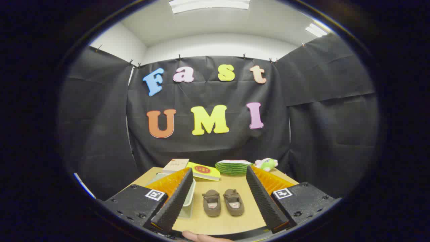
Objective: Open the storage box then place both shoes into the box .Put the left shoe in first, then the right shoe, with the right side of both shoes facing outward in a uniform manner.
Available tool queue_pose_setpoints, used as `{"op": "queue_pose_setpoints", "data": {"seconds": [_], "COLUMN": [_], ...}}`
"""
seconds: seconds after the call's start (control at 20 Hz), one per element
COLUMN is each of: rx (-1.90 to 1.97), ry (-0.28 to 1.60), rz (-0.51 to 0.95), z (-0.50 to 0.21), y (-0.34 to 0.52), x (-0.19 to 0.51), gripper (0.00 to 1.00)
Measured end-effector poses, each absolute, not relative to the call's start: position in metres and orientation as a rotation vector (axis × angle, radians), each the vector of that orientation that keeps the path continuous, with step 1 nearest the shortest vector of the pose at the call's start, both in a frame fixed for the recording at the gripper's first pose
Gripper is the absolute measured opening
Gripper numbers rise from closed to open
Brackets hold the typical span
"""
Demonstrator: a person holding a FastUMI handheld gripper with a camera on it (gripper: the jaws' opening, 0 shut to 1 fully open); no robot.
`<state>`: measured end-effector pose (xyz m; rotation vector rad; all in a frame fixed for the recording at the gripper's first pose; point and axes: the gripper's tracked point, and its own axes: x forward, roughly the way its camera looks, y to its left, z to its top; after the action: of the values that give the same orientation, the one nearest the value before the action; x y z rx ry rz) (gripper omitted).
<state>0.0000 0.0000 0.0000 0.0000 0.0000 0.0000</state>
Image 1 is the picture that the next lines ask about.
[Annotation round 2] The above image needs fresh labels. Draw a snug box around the small ceiling light panel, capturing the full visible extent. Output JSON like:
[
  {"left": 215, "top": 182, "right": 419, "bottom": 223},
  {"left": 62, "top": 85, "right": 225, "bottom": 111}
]
[{"left": 305, "top": 22, "right": 328, "bottom": 37}]

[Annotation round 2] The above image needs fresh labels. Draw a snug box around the yellow book with red circle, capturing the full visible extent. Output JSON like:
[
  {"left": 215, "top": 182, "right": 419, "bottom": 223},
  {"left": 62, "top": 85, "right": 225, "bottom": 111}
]
[{"left": 186, "top": 162, "right": 221, "bottom": 182}]

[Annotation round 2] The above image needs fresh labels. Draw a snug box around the brown fuzzy shoe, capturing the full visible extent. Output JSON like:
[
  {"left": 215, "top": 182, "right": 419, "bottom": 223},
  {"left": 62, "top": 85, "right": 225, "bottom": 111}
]
[
  {"left": 223, "top": 189, "right": 245, "bottom": 216},
  {"left": 202, "top": 189, "right": 222, "bottom": 217}
]

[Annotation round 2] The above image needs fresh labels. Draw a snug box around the beige book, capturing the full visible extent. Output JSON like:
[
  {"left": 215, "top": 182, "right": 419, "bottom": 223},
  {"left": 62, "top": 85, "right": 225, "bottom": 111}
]
[{"left": 162, "top": 159, "right": 189, "bottom": 174}]

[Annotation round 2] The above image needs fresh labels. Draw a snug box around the white fabric storage box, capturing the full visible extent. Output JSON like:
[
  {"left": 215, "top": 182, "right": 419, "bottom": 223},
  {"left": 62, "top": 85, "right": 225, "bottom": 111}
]
[{"left": 145, "top": 172, "right": 196, "bottom": 219}]

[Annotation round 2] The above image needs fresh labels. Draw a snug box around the watermelon slice plush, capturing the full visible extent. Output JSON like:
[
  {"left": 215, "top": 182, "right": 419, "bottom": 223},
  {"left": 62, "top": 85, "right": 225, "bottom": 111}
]
[{"left": 215, "top": 160, "right": 253, "bottom": 176}]

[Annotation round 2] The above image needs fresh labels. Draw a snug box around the pink and green plush toy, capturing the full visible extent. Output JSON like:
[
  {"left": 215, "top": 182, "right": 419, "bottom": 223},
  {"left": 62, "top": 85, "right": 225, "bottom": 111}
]
[{"left": 255, "top": 158, "right": 278, "bottom": 172}]

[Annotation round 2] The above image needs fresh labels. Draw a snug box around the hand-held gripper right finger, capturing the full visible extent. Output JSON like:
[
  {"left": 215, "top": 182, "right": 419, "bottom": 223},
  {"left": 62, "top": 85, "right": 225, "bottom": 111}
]
[{"left": 246, "top": 165, "right": 338, "bottom": 234}]

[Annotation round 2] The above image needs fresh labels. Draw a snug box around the large ceiling light panel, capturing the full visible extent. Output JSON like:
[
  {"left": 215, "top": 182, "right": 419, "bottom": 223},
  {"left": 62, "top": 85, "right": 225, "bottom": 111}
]
[{"left": 169, "top": 0, "right": 251, "bottom": 14}]

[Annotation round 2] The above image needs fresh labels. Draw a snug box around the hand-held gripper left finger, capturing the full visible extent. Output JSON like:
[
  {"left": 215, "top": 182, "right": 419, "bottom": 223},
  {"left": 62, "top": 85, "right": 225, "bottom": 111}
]
[{"left": 101, "top": 167, "right": 195, "bottom": 235}]

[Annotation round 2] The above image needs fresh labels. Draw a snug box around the black backdrop cloth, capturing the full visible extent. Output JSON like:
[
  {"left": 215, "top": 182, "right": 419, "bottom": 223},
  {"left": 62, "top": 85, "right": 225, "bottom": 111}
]
[{"left": 59, "top": 34, "right": 380, "bottom": 202}]

